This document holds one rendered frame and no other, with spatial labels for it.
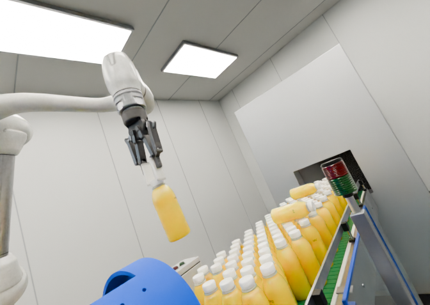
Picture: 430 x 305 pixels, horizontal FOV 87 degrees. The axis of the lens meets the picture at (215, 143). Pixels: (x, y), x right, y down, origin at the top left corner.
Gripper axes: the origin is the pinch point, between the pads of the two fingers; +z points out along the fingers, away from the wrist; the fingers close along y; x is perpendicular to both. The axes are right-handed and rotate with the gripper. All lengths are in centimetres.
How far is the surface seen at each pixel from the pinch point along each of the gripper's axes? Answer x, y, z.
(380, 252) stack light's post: 28, 42, 43
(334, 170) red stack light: 26, 41, 19
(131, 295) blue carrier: -22.3, 10.2, 23.2
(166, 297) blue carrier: -18.1, 13.2, 26.2
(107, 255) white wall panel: 115, -252, 31
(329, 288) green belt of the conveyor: 32, 23, 52
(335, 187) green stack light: 27, 39, 24
